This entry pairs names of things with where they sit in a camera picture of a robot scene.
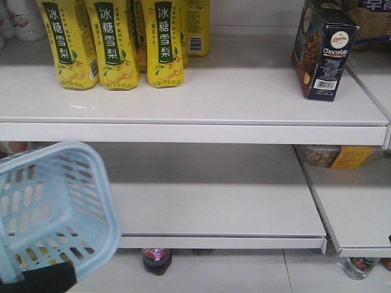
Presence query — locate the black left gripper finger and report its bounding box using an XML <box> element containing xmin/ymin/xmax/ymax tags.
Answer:
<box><xmin>1</xmin><ymin>262</ymin><xmax>76</xmax><ymax>293</ymax></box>

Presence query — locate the light blue plastic basket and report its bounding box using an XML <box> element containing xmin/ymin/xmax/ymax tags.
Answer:
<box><xmin>1</xmin><ymin>142</ymin><xmax>121</xmax><ymax>283</ymax></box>

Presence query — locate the dark blue Chocofello cookie box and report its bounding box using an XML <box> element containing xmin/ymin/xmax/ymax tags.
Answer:
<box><xmin>291</xmin><ymin>1</ymin><xmax>359</xmax><ymax>101</ymax></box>

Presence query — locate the dark cola bottle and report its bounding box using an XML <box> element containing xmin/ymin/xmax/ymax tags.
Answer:
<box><xmin>141</xmin><ymin>248</ymin><xmax>172</xmax><ymax>276</ymax></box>

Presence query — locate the white supermarket shelving unit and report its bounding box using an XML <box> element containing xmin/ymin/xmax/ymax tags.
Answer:
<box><xmin>0</xmin><ymin>0</ymin><xmax>391</xmax><ymax>293</ymax></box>

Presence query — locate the yellow pear drink bottle right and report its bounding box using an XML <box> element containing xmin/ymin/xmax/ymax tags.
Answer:
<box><xmin>141</xmin><ymin>1</ymin><xmax>185</xmax><ymax>89</ymax></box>

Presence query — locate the yellow pear drink bottle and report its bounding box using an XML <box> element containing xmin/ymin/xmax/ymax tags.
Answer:
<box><xmin>141</xmin><ymin>1</ymin><xmax>185</xmax><ymax>89</ymax></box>
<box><xmin>85</xmin><ymin>1</ymin><xmax>139</xmax><ymax>91</ymax></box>
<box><xmin>37</xmin><ymin>1</ymin><xmax>99</xmax><ymax>90</ymax></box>

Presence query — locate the yellow pear drink bottle left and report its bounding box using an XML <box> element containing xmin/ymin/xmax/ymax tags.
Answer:
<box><xmin>37</xmin><ymin>1</ymin><xmax>99</xmax><ymax>90</ymax></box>

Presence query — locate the yellow pear drink bottle middle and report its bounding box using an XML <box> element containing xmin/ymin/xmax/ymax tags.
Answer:
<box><xmin>85</xmin><ymin>1</ymin><xmax>139</xmax><ymax>91</ymax></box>

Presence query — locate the clear bottle lower right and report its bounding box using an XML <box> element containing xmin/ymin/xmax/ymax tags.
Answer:
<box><xmin>343</xmin><ymin>257</ymin><xmax>380</xmax><ymax>280</ymax></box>

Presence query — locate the clear yellow cookie tub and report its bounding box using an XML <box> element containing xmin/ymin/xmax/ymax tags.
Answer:
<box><xmin>294</xmin><ymin>145</ymin><xmax>386</xmax><ymax>168</ymax></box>

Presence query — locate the blue cracker package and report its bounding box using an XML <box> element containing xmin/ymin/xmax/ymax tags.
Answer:
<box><xmin>342</xmin><ymin>0</ymin><xmax>390</xmax><ymax>51</ymax></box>

